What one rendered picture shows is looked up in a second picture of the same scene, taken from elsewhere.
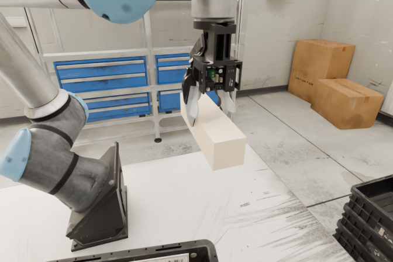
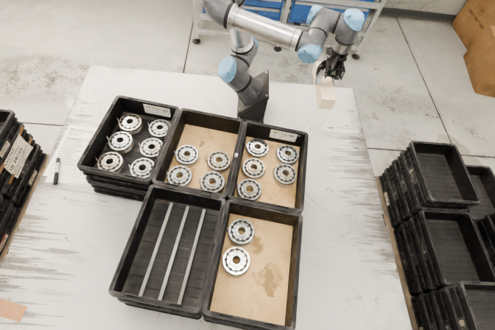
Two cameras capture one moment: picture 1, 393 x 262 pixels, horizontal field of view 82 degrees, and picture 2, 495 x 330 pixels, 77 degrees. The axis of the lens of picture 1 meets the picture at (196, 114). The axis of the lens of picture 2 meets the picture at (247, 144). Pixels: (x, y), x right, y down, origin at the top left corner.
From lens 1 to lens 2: 0.98 m
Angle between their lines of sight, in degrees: 29
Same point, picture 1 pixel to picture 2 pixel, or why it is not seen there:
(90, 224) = (250, 111)
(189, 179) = (302, 102)
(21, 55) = not seen: hidden behind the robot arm
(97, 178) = (259, 90)
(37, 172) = (236, 82)
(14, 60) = not seen: hidden behind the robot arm
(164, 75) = not seen: outside the picture
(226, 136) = (328, 97)
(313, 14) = not seen: outside the picture
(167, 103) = (298, 14)
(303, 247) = (350, 155)
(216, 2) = (342, 48)
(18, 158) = (231, 74)
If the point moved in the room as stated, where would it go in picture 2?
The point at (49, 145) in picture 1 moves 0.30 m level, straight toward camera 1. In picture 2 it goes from (242, 69) to (264, 115)
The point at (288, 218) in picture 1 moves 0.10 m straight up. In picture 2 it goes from (350, 141) to (358, 130)
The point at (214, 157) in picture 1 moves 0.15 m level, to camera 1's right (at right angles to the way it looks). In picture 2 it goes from (320, 104) to (354, 114)
